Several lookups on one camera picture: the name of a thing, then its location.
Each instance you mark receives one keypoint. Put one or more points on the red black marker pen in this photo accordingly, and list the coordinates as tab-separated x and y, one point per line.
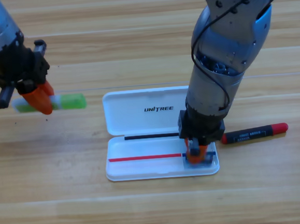
255	133

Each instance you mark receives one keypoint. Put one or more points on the white Unitree pencil case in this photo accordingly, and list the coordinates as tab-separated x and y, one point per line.
140	123

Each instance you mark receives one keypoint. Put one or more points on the green eraser bar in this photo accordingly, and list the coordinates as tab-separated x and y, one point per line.
71	101

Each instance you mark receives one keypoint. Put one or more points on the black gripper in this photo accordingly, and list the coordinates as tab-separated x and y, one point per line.
200	126
21	65

